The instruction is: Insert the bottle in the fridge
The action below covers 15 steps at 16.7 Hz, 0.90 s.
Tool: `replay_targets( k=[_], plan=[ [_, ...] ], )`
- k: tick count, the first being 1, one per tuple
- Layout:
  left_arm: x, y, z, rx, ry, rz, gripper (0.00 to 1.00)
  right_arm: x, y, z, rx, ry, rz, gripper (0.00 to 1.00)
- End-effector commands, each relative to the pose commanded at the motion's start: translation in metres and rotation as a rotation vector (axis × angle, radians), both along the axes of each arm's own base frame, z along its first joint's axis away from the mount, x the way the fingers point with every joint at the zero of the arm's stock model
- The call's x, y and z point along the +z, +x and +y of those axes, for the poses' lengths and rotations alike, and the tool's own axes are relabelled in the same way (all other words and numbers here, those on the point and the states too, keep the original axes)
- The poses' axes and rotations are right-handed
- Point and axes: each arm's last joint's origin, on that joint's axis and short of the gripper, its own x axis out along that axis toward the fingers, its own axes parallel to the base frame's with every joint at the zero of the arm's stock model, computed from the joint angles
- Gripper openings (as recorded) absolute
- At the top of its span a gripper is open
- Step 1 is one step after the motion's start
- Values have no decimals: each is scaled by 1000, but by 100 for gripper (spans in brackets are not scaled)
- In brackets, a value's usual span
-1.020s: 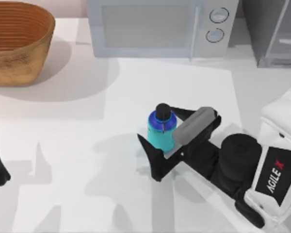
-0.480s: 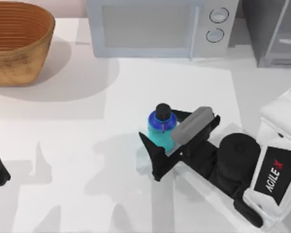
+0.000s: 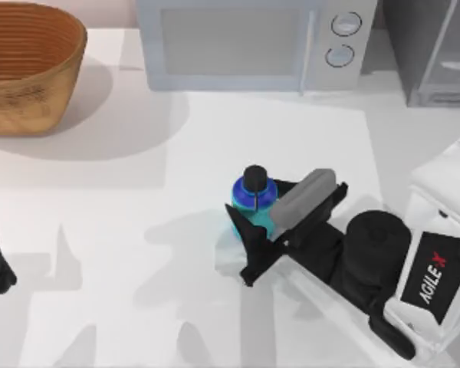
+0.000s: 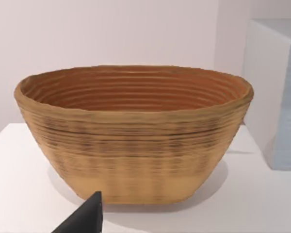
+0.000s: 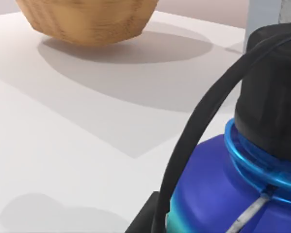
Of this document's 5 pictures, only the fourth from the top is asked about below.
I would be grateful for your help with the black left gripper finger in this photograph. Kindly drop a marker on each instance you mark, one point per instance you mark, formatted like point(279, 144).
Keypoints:
point(87, 216)

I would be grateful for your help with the brown woven basket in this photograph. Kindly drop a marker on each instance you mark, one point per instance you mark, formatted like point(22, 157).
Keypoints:
point(135, 145)

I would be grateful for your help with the white and pale blue box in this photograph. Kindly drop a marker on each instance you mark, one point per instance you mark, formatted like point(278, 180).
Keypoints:
point(274, 97)

